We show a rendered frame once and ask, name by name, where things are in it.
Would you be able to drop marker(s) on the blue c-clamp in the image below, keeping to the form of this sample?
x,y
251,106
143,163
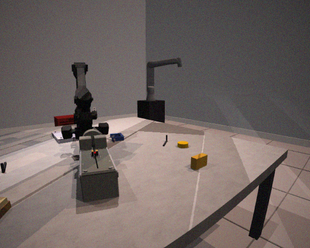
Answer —
x,y
117,137

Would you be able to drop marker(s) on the short yellow cylinder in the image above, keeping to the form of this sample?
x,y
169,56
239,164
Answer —
x,y
183,144

